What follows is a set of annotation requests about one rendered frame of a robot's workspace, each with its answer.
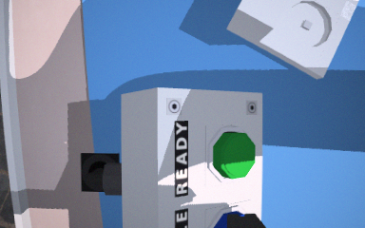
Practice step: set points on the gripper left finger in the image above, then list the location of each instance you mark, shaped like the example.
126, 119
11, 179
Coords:
235, 221

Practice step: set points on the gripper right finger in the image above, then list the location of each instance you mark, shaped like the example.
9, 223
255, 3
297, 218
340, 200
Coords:
253, 221

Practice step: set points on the blue flat mat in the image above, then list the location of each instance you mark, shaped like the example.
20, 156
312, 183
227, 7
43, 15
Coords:
313, 130

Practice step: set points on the grey control panel with blue and green buttons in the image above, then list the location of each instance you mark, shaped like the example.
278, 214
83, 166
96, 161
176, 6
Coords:
188, 158

